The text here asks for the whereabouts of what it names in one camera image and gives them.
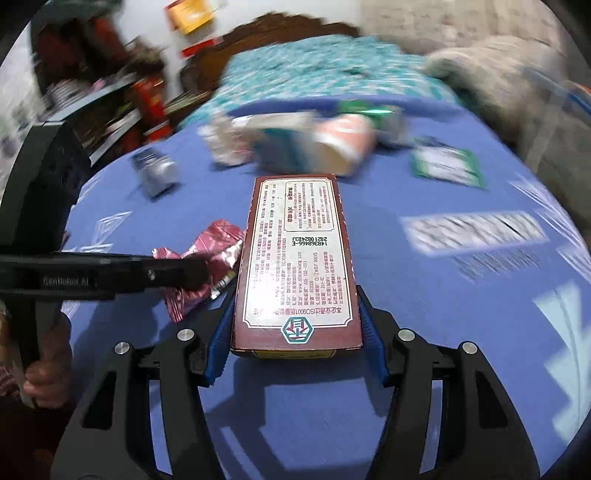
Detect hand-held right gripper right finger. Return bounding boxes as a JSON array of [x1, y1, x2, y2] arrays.
[[355, 286, 552, 480]]

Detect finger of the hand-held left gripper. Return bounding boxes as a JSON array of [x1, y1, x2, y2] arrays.
[[115, 255, 211, 301]]

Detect yellow and red wall calendar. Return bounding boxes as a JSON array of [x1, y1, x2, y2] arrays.
[[165, 0, 227, 58]]

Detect teal patterned duvet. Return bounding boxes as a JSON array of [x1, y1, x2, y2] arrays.
[[178, 34, 467, 134]]

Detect white carton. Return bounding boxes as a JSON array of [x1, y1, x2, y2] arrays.
[[198, 113, 259, 167]]

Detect wooden nightstand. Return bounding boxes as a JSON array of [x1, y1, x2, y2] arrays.
[[164, 90, 214, 131]]

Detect blue printed tablecloth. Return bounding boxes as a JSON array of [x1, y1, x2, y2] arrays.
[[60, 99, 591, 480]]

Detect small blue carton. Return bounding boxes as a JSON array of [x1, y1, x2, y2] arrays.
[[130, 147, 179, 199]]

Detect green packet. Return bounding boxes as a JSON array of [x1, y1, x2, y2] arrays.
[[337, 102, 409, 148]]

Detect pink paper cup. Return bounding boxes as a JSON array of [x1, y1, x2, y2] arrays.
[[314, 113, 378, 178]]

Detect carved wooden headboard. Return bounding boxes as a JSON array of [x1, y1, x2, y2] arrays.
[[180, 14, 361, 93]]

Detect person's left hand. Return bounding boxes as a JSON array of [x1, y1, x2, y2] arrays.
[[21, 314, 75, 409]]

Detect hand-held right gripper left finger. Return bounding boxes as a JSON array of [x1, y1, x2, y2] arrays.
[[48, 288, 238, 480]]

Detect cluttered dark shelf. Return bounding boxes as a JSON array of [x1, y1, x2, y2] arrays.
[[30, 16, 164, 160]]

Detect red gift box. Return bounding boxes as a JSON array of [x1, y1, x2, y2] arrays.
[[129, 76, 168, 144]]

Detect maroon labelled carton box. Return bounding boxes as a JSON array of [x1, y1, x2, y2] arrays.
[[229, 173, 365, 360]]

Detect beige checked quilt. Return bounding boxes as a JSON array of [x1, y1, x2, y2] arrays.
[[422, 37, 570, 153]]

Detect green and white sachet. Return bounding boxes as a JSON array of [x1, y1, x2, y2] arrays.
[[411, 145, 486, 189]]

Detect teal and white box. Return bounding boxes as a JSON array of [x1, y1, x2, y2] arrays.
[[252, 115, 320, 175]]

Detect clear storage box blue handles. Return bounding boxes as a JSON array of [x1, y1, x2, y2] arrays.
[[526, 65, 591, 118]]

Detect red foil wrapper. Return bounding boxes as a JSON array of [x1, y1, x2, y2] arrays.
[[152, 219, 245, 324]]

